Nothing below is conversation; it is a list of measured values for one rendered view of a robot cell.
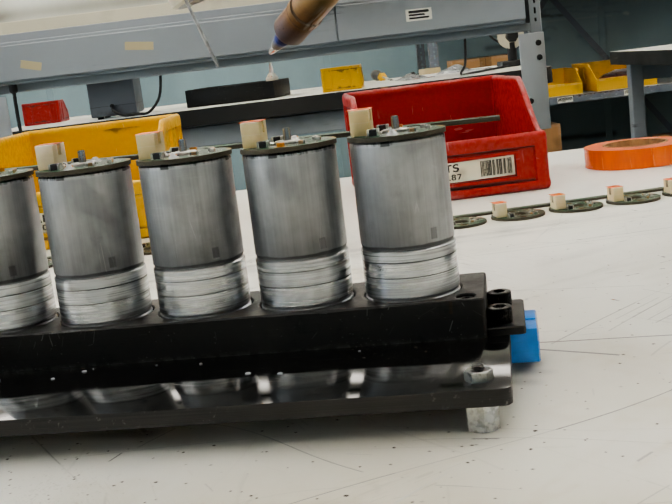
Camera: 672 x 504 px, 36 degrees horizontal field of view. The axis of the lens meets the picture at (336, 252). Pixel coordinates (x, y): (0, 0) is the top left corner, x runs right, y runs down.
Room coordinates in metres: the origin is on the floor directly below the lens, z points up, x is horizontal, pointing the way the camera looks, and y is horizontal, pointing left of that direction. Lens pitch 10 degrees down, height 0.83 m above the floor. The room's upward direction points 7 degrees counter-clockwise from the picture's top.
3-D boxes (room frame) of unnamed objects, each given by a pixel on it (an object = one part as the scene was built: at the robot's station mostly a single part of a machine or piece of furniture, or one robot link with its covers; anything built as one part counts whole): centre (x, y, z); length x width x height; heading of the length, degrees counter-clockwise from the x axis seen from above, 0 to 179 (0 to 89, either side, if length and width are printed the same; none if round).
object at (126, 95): (2.72, 0.51, 0.80); 0.15 x 0.12 x 0.10; 2
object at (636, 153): (0.62, -0.18, 0.76); 0.06 x 0.06 x 0.01
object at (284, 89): (2.80, 0.20, 0.77); 0.24 x 0.16 x 0.04; 76
